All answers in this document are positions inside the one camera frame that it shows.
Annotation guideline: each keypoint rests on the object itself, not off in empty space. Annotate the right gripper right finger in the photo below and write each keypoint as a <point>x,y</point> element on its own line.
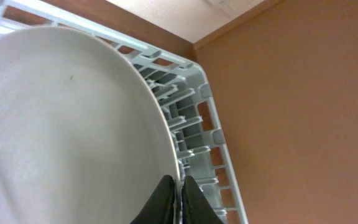
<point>195,207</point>

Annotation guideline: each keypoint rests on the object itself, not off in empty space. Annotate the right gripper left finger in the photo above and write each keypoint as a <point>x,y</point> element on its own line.
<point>159,209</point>

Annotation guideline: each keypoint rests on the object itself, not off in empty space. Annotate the grey round plate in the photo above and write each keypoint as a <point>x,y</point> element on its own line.
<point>82,137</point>

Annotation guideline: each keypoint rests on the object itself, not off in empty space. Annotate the grey plastic dishwasher rack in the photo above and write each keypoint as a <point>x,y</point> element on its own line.
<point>179,83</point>

